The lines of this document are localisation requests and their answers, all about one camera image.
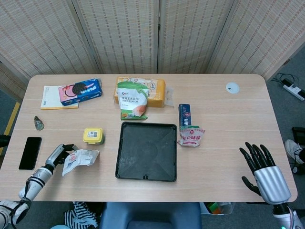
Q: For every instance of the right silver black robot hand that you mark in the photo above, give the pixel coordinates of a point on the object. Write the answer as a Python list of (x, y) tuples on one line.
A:
[(271, 183)]

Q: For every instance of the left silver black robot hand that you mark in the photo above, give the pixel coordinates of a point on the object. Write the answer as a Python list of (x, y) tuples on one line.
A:
[(54, 156)]

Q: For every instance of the white sugar bag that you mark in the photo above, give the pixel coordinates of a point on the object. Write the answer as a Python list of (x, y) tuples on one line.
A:
[(81, 159)]

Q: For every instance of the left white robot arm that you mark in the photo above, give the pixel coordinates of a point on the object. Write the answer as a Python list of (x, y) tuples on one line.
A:
[(35, 182)]

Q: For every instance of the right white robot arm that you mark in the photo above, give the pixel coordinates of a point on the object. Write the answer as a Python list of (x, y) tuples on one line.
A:
[(286, 215)]

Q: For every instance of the black square plastic tray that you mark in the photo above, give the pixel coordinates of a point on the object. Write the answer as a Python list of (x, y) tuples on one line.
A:
[(146, 152)]

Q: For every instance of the red white seasoning pouch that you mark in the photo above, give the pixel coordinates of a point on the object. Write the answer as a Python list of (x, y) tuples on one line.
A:
[(190, 137)]

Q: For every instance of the green white corn starch bag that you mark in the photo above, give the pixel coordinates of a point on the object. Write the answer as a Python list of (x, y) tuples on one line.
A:
[(132, 100)]

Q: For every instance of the black smartphone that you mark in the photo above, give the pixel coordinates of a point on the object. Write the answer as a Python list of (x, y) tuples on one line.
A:
[(30, 152)]

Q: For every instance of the white sneaker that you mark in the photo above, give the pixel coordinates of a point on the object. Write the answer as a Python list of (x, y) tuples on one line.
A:
[(294, 150)]

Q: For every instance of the yellow lidded jar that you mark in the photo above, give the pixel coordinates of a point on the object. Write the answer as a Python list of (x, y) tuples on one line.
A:
[(93, 135)]

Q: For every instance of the black round object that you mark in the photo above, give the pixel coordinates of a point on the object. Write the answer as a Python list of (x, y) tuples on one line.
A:
[(3, 140)]

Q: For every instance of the black floor device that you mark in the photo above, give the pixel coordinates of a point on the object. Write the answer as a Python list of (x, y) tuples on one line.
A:
[(299, 133)]

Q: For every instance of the white yellow notebook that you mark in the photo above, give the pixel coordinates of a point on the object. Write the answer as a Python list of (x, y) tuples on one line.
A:
[(51, 99)]

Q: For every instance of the clear plastic storage bin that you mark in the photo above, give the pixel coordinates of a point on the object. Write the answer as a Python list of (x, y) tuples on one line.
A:
[(216, 208)]

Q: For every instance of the black white striped cloth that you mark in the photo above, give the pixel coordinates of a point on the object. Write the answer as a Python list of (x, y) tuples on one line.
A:
[(79, 215)]

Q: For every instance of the blue cookie box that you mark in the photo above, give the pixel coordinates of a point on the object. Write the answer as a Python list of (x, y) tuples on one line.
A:
[(81, 91)]

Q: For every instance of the woven folding screen panel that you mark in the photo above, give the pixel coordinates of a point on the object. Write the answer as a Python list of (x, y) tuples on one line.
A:
[(262, 35), (43, 35), (10, 81), (119, 35), (193, 35)]

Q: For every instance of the white power strip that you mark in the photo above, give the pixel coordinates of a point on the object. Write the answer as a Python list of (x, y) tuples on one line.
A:
[(294, 90)]

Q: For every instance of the dark blue carton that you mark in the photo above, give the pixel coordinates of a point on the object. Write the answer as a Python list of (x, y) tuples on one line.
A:
[(185, 114)]

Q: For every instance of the blue chair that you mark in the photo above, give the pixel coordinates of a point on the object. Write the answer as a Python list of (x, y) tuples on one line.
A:
[(150, 214)]

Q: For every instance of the orange tissue pack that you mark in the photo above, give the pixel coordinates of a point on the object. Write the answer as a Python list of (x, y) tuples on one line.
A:
[(156, 93)]

